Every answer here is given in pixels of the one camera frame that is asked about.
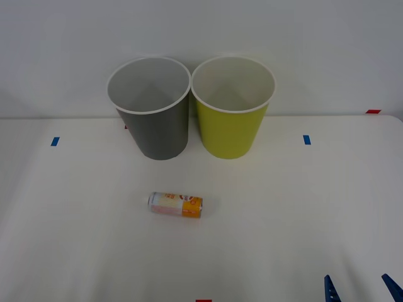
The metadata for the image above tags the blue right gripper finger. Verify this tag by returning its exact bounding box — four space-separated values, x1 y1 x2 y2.
324 274 343 302
381 273 403 302

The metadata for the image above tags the orange and white drink can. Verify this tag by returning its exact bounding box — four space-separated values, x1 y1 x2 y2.
147 191 204 220

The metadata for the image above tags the yellow-green plastic waste bin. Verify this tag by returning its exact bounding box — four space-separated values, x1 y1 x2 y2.
191 55 276 160

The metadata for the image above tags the grey plastic waste bin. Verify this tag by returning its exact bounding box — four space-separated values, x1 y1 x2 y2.
106 55 192 161

